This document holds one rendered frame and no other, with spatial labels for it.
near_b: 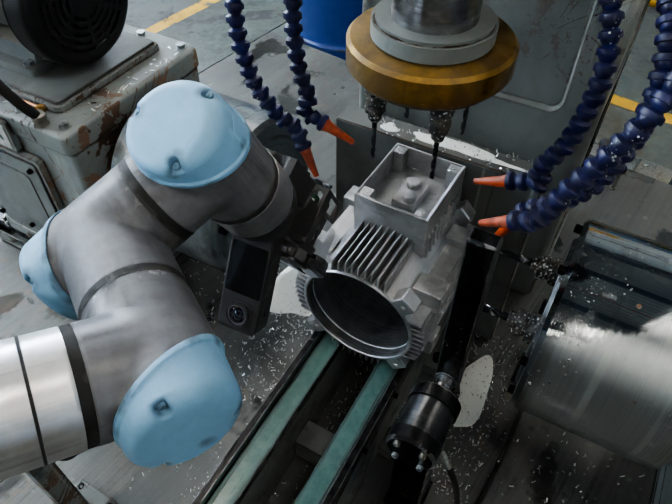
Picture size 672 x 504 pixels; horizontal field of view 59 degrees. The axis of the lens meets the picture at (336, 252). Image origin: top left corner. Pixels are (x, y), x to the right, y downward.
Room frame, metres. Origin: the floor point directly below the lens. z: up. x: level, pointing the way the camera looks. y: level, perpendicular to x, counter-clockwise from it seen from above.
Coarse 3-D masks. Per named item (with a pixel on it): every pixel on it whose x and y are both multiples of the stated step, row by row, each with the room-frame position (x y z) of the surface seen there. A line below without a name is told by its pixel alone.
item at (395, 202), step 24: (384, 168) 0.61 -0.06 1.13; (408, 168) 0.63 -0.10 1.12; (360, 192) 0.55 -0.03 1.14; (384, 192) 0.58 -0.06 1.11; (408, 192) 0.56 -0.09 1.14; (432, 192) 0.58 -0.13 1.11; (456, 192) 0.58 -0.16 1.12; (360, 216) 0.54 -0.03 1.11; (384, 216) 0.53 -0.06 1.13; (408, 216) 0.51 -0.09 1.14; (432, 216) 0.51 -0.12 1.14; (408, 240) 0.51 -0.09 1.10; (432, 240) 0.52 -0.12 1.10
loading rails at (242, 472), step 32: (320, 352) 0.46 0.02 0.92; (352, 352) 0.51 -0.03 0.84; (288, 384) 0.42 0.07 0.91; (320, 384) 0.43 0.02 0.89; (384, 384) 0.41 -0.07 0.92; (256, 416) 0.36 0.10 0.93; (288, 416) 0.37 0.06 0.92; (352, 416) 0.37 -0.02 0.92; (384, 416) 0.38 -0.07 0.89; (256, 448) 0.32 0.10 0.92; (288, 448) 0.35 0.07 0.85; (320, 448) 0.36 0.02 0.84; (352, 448) 0.32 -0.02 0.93; (384, 448) 0.37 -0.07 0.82; (224, 480) 0.28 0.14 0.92; (256, 480) 0.29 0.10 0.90; (320, 480) 0.28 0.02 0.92; (352, 480) 0.30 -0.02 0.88
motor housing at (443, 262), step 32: (352, 224) 0.58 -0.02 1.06; (448, 224) 0.57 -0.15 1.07; (352, 256) 0.48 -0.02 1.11; (384, 256) 0.48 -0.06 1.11; (416, 256) 0.50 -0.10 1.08; (448, 256) 0.52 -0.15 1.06; (320, 288) 0.52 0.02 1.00; (352, 288) 0.55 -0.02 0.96; (384, 288) 0.44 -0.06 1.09; (320, 320) 0.49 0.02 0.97; (352, 320) 0.50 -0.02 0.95; (384, 320) 0.50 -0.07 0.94; (416, 320) 0.42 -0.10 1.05; (384, 352) 0.44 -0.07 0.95; (416, 352) 0.41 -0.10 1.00
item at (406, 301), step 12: (468, 204) 0.59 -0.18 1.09; (456, 216) 0.58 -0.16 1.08; (468, 216) 0.57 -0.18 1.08; (408, 288) 0.44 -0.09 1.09; (396, 300) 0.43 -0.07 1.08; (408, 300) 0.43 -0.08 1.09; (420, 300) 0.43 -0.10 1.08; (408, 312) 0.42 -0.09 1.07; (312, 324) 0.49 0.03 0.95; (396, 360) 0.42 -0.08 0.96; (408, 360) 0.43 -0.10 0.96
